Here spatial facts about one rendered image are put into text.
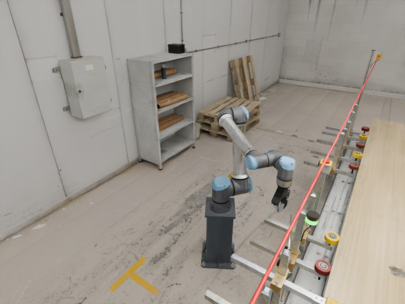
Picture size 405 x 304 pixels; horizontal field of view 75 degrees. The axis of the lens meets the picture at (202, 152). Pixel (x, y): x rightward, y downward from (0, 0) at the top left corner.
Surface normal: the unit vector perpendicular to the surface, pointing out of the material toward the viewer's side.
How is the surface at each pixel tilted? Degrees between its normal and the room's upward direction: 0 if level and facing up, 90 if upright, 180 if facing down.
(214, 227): 90
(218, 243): 90
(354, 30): 90
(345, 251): 0
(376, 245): 0
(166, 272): 0
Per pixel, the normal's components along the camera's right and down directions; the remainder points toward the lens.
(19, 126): 0.83, 0.26
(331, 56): -0.55, 0.39
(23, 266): 0.00, -0.88
